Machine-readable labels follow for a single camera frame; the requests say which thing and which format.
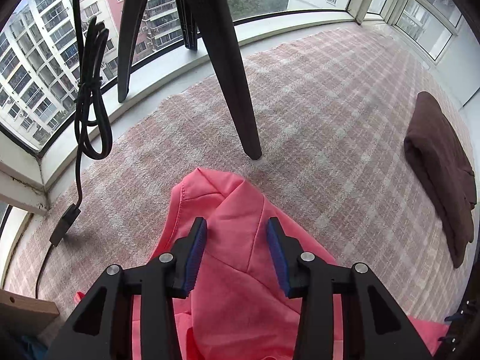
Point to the pink plaid cloth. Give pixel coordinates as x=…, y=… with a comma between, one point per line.
x=318, y=120

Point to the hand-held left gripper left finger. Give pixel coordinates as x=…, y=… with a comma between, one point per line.
x=195, y=258

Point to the light wooden board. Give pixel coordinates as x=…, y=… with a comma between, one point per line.
x=26, y=311

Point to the brown folded garment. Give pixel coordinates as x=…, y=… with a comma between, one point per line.
x=438, y=165

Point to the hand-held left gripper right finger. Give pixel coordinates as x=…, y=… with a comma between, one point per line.
x=277, y=258

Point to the blue garment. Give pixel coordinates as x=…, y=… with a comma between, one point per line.
x=32, y=348

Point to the pink t-shirt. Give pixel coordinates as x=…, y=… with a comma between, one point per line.
x=232, y=240

